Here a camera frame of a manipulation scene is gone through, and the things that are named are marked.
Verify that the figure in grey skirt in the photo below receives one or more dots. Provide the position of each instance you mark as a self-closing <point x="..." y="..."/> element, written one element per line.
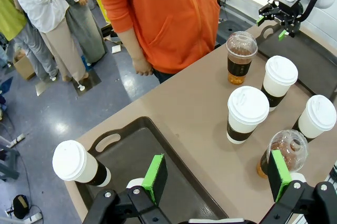
<point x="81" y="29"/>

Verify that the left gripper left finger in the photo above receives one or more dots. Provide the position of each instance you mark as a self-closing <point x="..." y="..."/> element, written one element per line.
<point x="155" y="179"/>

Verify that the black chair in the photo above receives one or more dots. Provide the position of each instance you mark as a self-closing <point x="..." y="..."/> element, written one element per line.
<point x="231" y="30"/>

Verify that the metal floor plate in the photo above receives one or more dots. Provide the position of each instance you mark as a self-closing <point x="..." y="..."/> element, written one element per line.
<point x="90" y="82"/>

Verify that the brown plastic serving tray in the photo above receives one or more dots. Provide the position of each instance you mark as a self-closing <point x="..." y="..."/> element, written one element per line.
<point x="137" y="161"/>
<point x="310" y="61"/>

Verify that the clear dome-lid tea cup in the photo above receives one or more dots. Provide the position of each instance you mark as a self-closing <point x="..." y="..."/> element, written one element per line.
<point x="289" y="147"/>
<point x="241" y="53"/>

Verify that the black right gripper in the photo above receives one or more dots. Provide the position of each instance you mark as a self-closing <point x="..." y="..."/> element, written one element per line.
<point x="289" y="11"/>

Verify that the white lidded paper coffee cup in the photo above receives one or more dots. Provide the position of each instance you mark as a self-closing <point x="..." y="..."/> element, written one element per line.
<point x="279" y="76"/>
<point x="246" y="111"/>
<point x="317" y="116"/>
<point x="71" y="161"/>

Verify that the black bag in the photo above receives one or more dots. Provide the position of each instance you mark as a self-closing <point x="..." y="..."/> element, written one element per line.
<point x="20" y="206"/>

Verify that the figure in yellow-green top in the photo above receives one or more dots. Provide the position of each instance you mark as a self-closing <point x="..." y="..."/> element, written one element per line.
<point x="8" y="16"/>

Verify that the yellow bag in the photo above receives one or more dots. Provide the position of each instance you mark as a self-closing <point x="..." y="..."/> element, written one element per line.
<point x="103" y="11"/>

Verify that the person's right hand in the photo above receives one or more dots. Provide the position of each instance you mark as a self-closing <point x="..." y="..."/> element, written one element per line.
<point x="142" y="66"/>

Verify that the person's right forearm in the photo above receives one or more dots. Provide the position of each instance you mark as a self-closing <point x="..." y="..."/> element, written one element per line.
<point x="130" y="42"/>

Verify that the small cardboard box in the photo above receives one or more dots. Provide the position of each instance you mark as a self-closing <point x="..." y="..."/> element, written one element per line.
<point x="25" y="67"/>

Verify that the white power strip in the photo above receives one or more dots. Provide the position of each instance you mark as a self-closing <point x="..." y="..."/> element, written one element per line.
<point x="16" y="140"/>

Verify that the person in orange hoodie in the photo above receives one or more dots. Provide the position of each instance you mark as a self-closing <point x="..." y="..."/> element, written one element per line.
<point x="171" y="11"/>

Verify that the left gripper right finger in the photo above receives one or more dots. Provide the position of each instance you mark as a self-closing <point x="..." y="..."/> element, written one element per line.
<point x="279" y="176"/>

